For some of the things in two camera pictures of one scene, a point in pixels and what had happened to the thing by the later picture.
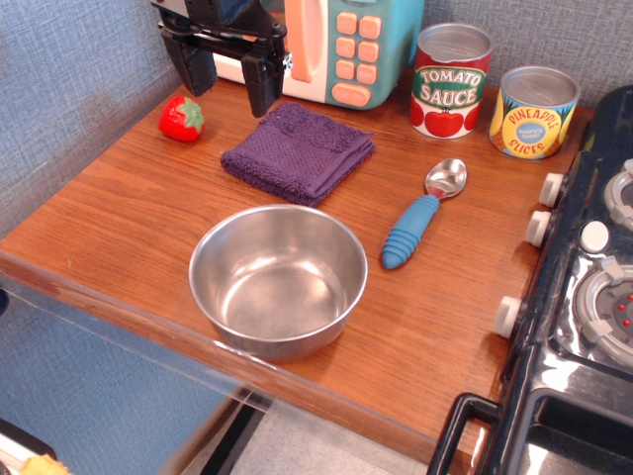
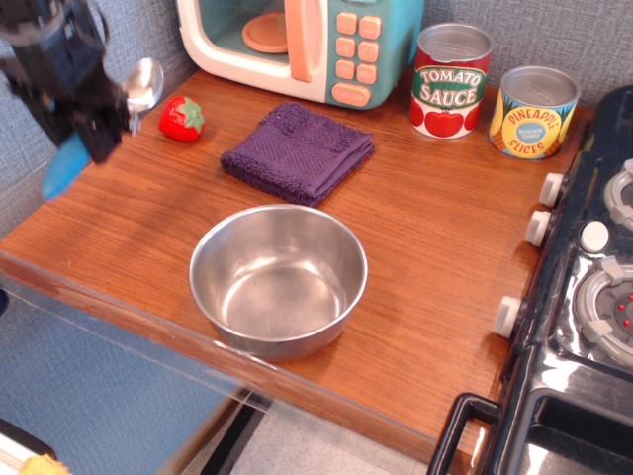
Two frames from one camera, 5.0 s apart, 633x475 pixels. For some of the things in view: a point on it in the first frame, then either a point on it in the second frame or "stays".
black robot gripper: (246, 28) to (53, 53)
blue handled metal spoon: (443, 178) to (142, 90)
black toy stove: (567, 393) stays
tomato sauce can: (450, 79) stays
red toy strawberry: (181, 119) stays
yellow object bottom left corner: (44, 465) stays
